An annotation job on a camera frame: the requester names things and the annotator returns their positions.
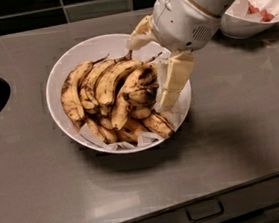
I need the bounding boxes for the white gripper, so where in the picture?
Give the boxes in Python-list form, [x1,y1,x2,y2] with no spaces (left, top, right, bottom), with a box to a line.
[126,0,220,112]

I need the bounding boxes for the dark-spotted banana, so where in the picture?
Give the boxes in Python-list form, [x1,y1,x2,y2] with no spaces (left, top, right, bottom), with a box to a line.
[120,63,159,107]

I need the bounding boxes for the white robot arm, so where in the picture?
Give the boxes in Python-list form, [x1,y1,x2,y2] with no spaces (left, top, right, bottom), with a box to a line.
[127,0,235,111]

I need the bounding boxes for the white bowl with bananas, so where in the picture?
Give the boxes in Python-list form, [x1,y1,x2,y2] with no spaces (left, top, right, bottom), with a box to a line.
[46,33,192,154]

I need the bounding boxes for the bottom right banana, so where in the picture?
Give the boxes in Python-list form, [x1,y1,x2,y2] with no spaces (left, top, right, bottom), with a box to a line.
[142,111,174,139]

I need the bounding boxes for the long middle spotted banana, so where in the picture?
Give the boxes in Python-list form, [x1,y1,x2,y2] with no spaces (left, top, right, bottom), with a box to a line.
[105,63,164,132]

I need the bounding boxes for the bottom middle banana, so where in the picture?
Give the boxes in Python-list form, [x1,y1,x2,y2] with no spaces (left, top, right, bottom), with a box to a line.
[117,117,148,144]

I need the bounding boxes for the bottom left banana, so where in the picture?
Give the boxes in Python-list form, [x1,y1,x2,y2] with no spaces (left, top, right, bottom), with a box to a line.
[84,117,118,144]

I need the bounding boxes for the leftmost spotted banana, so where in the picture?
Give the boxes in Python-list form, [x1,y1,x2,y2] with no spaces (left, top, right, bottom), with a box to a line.
[60,57,105,131]

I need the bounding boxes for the white bowl top right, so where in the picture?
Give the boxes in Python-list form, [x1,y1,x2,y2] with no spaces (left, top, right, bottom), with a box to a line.
[220,13,279,39]

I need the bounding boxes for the crumpled white paper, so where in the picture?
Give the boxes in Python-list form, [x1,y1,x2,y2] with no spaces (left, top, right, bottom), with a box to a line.
[224,0,279,26]

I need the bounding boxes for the grey drawer front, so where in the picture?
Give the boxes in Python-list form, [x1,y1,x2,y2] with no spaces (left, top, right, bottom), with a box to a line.
[135,176,279,223]

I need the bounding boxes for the black drawer handle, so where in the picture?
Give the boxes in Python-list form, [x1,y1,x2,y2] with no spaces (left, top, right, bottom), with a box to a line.
[185,199,224,223]

